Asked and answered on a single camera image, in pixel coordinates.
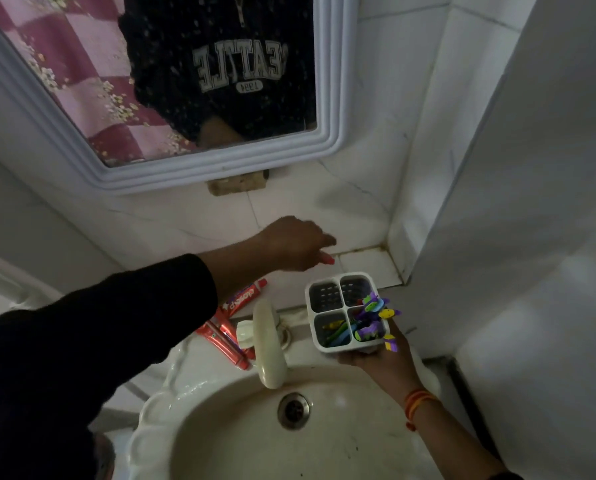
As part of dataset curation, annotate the cream plastic faucet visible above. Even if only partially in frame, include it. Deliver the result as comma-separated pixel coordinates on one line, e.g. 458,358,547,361
235,299,292,391

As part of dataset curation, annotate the person's right hand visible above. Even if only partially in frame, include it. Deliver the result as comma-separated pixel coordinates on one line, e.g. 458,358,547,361
337,319,425,396

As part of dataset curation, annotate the cream ceramic sink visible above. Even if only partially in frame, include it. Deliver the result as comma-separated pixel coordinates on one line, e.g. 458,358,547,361
127,304,444,480

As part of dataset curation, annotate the person's left forearm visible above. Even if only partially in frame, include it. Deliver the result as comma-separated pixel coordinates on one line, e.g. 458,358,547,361
0,234,274,480

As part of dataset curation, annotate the red white lettered toothpaste tube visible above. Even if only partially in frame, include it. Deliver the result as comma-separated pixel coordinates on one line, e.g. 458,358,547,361
216,278,269,319

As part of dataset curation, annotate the grey plastic toothbrush holder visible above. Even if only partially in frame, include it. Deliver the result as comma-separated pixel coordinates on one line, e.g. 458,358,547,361
305,272,394,355

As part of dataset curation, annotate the brown mirror bracket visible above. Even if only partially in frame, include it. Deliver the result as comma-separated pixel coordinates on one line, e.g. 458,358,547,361
206,169,270,197

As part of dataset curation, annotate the white framed wall mirror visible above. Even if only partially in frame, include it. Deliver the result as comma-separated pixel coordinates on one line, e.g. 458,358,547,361
0,0,362,196

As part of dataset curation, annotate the metal sink drain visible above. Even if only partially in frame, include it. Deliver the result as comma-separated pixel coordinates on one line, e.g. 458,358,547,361
276,392,313,431

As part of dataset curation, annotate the person's right forearm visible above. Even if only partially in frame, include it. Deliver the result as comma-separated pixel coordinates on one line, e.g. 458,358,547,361
407,394,525,480

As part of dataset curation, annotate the orange thread bracelet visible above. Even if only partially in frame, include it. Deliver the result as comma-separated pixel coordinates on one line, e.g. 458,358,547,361
403,388,443,433

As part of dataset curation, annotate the person's left hand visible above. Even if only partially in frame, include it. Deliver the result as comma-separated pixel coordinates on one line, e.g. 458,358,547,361
255,215,338,273

